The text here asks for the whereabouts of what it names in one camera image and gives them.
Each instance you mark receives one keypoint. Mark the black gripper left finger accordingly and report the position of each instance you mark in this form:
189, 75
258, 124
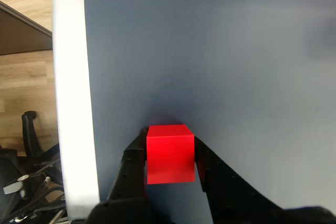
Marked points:
128, 182

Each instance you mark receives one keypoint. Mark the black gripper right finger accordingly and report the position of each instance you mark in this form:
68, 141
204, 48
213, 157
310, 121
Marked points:
231, 195

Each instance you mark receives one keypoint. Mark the red cube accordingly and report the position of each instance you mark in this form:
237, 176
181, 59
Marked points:
170, 155

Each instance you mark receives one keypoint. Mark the black office chair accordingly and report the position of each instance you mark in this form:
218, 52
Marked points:
10, 166

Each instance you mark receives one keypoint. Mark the blue-grey table mat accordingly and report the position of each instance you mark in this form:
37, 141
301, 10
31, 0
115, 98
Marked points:
210, 51

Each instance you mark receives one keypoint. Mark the brown wooden furniture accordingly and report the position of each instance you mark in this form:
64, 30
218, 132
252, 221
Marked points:
18, 35

